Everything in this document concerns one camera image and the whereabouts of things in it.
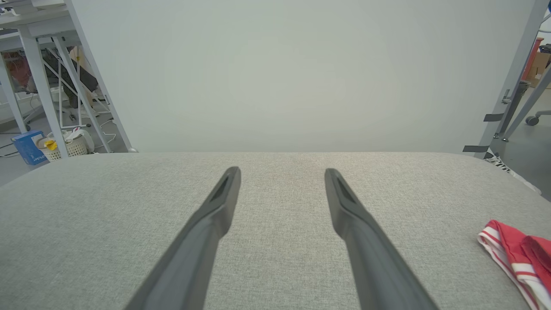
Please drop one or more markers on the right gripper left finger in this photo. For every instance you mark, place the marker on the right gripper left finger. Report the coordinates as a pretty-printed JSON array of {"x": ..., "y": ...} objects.
[{"x": 202, "y": 241}]

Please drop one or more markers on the grey metal frame post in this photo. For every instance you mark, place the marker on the grey metal frame post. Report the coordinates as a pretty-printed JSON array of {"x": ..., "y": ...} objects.
[{"x": 514, "y": 73}]

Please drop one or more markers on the brown cardboard box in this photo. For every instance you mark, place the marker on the brown cardboard box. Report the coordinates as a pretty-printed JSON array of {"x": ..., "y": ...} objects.
[{"x": 541, "y": 69}]

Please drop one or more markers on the red white basketball jersey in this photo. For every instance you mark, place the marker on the red white basketball jersey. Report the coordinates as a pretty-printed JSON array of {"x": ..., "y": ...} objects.
[{"x": 512, "y": 249}]

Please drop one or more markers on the blue cardboard box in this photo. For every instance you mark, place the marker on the blue cardboard box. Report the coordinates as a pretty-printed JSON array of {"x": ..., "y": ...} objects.
[{"x": 28, "y": 148}]

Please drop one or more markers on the black tape strip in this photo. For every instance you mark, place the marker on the black tape strip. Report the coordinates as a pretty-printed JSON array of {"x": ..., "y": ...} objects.
[
  {"x": 475, "y": 149},
  {"x": 493, "y": 117}
]

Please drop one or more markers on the black white striped cloth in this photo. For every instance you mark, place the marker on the black white striped cloth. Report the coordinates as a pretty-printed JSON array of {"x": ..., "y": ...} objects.
[{"x": 499, "y": 162}]

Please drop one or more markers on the yellow item in basket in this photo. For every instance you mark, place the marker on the yellow item in basket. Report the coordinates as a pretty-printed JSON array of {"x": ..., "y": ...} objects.
[{"x": 51, "y": 145}]

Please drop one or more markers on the office chair caster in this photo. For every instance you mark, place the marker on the office chair caster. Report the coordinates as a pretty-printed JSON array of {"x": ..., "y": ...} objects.
[{"x": 533, "y": 119}]

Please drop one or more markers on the white backdrop board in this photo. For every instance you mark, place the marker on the white backdrop board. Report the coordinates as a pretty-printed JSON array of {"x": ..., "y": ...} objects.
[{"x": 292, "y": 73}]

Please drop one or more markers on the grey metal table frame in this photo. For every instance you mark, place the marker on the grey metal table frame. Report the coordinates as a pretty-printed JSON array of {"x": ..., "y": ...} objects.
[{"x": 38, "y": 77}]

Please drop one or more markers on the white laundry basket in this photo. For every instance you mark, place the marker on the white laundry basket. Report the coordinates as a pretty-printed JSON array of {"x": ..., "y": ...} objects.
[{"x": 73, "y": 150}]

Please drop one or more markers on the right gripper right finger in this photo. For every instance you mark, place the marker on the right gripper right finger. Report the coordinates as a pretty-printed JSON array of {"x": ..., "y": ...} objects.
[{"x": 370, "y": 254}]

